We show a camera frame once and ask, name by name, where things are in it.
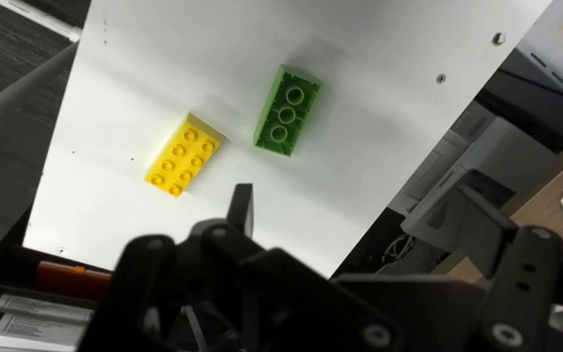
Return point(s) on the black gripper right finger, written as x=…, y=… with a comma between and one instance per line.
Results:
x=522, y=293

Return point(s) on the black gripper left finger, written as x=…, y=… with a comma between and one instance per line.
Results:
x=229, y=293

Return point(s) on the yellow toy brick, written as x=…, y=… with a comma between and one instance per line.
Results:
x=184, y=156

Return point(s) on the green toy brick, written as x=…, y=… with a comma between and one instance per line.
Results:
x=287, y=109

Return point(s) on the wooden desk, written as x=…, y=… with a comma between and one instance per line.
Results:
x=555, y=187

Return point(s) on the white board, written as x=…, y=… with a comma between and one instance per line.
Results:
x=164, y=64

